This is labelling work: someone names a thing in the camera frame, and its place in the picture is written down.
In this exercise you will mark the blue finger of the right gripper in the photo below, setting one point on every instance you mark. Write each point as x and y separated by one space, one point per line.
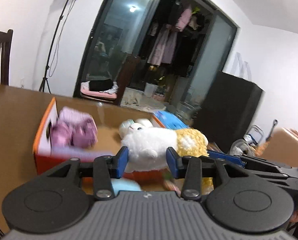
233 159

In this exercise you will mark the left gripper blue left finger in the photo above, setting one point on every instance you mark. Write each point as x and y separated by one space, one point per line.
121 161

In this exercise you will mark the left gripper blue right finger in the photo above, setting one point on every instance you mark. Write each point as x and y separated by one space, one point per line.
174 162

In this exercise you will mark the light blue plush toy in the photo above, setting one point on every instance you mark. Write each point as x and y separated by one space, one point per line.
123 184

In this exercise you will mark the white and yellow plush toy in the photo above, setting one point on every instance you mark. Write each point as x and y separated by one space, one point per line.
147 150

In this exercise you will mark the pink fabric bundle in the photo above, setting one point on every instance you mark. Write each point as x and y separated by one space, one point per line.
76 119
62 135

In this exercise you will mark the purple cloth bundle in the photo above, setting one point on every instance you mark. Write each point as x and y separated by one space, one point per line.
84 155

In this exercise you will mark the translucent white plastic bundle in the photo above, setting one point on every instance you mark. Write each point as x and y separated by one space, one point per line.
123 128

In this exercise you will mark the white foam roll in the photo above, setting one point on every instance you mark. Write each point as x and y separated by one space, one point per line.
144 122

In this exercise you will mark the operator hand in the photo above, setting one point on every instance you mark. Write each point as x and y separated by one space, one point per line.
294 217

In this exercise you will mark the snack wrapper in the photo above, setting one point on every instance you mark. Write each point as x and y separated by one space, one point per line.
169 185

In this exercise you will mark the silver metal device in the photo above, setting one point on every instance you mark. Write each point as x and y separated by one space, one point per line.
242 147

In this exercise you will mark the brown cardboard box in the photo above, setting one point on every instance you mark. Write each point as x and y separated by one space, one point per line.
282 147

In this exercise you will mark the red cardboard box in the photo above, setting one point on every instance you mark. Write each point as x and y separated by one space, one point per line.
107 120

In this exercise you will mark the blue tissue package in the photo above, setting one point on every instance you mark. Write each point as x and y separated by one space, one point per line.
167 120

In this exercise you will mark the pink cushioned chair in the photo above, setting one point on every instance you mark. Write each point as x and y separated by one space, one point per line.
110 91

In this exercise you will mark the hanging pink clothes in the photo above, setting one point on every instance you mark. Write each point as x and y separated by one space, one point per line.
165 44

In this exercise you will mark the dark glass sliding door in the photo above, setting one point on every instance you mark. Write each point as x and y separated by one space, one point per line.
132 26

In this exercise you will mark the light stand with lamp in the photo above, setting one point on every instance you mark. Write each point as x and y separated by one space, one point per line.
53 52

